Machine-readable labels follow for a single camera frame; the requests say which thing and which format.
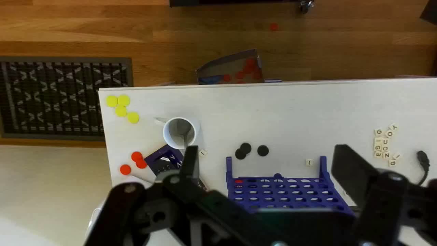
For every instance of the blue connect four grid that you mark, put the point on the blue connect four grid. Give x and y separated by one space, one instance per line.
254 194

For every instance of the colourful game box on floor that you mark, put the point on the colourful game box on floor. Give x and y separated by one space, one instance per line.
240 68

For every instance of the yellow token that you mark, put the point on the yellow token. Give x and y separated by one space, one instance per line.
120 113
123 101
133 118
111 102

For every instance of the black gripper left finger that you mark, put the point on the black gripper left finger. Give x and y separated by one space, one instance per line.
190 168

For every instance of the black token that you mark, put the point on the black token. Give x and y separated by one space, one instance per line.
262 151
239 155
246 148

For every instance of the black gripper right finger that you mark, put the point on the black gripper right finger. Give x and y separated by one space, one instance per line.
354 174

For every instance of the red token on floor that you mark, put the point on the red token on floor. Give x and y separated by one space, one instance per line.
273 28

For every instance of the white mug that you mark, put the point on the white mug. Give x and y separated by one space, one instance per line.
180 132

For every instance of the white table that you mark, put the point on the white table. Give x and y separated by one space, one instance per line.
385 121

